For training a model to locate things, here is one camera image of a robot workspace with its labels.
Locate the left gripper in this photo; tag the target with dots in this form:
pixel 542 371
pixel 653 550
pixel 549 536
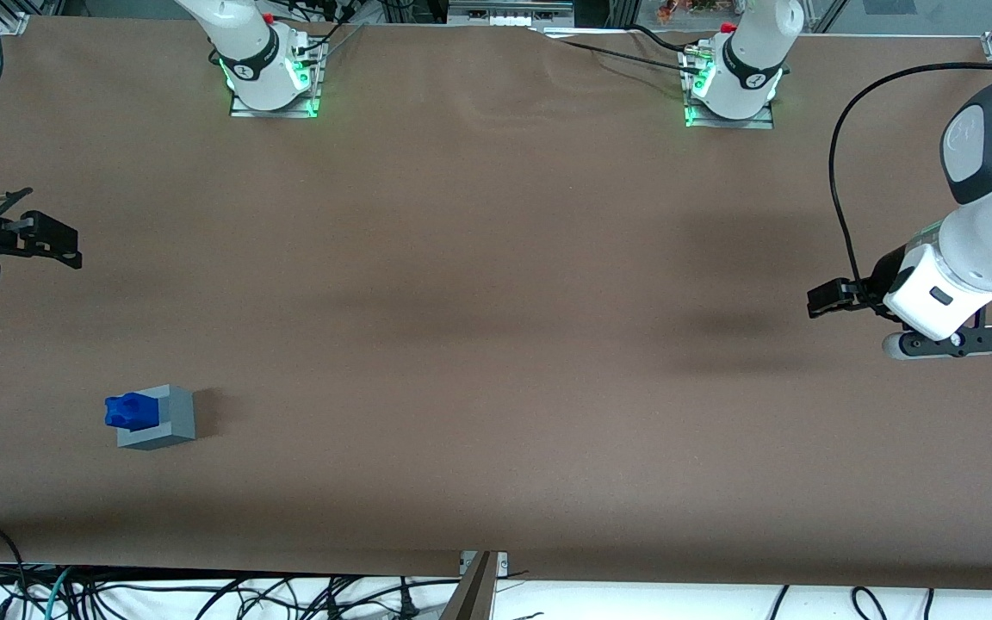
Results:
pixel 886 275

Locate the blue plastic part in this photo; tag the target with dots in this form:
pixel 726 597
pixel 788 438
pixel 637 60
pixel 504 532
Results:
pixel 130 411

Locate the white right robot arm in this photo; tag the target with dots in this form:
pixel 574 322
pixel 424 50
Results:
pixel 246 43

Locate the gray cube base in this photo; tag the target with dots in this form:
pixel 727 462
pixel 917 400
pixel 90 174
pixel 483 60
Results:
pixel 176 418

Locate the orange objects behind table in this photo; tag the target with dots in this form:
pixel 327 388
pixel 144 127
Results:
pixel 677 10

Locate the brown table mat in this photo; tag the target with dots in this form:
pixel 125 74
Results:
pixel 496 301

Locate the white power strip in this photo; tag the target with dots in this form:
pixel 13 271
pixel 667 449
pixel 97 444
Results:
pixel 509 17

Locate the dark metal beam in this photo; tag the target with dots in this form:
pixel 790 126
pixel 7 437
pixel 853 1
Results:
pixel 470 598

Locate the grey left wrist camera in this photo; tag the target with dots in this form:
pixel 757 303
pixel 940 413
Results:
pixel 952 343

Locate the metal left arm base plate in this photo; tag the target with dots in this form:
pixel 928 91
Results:
pixel 763 120

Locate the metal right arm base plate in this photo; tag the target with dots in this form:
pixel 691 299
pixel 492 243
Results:
pixel 311 105

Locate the silver table edge bracket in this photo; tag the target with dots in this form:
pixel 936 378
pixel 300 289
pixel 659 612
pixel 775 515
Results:
pixel 503 564

